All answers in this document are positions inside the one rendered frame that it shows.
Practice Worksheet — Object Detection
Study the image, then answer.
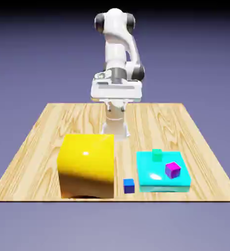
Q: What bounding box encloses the large yellow box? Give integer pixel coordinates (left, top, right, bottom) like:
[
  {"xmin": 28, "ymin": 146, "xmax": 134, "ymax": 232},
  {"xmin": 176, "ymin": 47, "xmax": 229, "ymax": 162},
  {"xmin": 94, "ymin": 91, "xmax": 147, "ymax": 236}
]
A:
[{"xmin": 57, "ymin": 133, "xmax": 115, "ymax": 200}]

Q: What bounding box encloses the large cyan box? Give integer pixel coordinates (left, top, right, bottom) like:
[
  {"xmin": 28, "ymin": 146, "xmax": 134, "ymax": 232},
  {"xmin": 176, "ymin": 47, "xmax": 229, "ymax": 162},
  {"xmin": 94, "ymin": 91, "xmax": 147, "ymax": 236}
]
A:
[{"xmin": 136, "ymin": 151, "xmax": 192, "ymax": 193}]

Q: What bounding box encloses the small blue cube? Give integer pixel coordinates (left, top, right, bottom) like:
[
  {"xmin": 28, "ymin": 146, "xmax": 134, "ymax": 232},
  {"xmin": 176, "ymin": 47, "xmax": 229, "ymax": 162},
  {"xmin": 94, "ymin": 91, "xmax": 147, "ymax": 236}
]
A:
[{"xmin": 123, "ymin": 178, "xmax": 136, "ymax": 194}]

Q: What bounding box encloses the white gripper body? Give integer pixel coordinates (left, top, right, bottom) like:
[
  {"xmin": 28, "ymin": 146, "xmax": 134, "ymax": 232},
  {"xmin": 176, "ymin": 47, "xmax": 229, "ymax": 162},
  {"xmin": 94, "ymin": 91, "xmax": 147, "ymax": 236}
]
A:
[{"xmin": 90, "ymin": 77, "xmax": 143, "ymax": 103}]

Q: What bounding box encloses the small green cube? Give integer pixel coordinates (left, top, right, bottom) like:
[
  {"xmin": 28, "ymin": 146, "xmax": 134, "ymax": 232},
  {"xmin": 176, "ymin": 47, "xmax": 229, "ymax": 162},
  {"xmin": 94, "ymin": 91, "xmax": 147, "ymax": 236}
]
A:
[{"xmin": 151, "ymin": 149, "xmax": 163, "ymax": 163}]

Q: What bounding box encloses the small magenta cube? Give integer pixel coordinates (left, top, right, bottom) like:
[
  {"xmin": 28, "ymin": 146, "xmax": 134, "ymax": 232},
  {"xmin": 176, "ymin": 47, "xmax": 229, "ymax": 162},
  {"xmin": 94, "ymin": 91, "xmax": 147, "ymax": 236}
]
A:
[{"xmin": 164, "ymin": 161, "xmax": 182, "ymax": 179}]

